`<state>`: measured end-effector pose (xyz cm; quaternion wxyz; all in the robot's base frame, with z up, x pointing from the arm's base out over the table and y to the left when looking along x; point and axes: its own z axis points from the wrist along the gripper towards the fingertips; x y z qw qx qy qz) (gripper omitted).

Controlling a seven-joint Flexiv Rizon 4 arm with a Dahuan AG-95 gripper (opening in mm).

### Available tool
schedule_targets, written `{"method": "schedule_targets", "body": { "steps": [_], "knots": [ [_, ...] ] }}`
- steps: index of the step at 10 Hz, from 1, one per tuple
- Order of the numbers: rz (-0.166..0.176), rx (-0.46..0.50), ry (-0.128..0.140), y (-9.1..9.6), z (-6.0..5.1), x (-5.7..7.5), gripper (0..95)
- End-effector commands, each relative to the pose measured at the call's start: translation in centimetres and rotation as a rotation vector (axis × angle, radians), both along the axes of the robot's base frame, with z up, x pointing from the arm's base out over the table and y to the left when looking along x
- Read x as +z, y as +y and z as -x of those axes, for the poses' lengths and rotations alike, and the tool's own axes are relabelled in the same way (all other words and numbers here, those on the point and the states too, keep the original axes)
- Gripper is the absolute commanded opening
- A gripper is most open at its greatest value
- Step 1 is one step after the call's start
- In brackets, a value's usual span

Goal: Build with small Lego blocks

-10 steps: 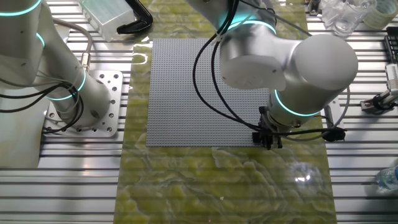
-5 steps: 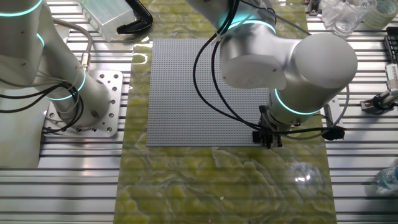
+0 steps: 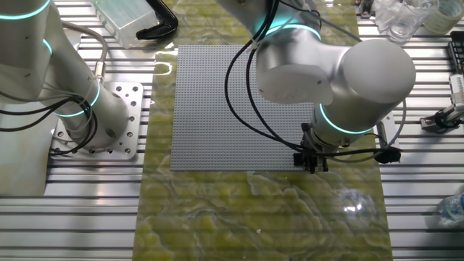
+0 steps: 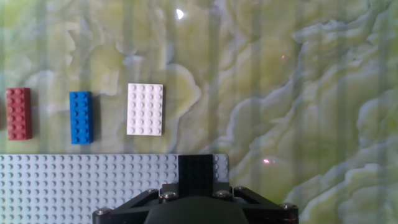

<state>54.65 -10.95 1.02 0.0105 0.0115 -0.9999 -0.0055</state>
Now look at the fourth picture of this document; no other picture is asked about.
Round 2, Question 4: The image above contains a green marble pattern mat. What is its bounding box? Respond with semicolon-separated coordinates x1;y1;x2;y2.
0;0;398;224

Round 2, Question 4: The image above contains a white Lego plate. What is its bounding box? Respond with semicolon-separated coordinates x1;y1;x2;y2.
126;83;164;137

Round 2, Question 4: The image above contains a red Lego brick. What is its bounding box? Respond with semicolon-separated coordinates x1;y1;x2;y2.
6;87;33;141

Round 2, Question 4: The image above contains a blue Lego brick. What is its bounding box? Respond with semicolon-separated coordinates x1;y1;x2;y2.
68;91;94;146

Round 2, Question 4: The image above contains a black Lego plate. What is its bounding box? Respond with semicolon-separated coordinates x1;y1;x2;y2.
178;154;215;197

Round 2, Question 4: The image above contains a large grey Lego baseplate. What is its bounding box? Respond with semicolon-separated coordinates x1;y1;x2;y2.
0;153;229;224

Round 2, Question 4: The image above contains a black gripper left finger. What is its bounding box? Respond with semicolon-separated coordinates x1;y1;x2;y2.
92;183;180;224

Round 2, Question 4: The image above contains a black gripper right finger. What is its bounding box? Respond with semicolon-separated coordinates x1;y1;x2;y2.
213;183;299;224

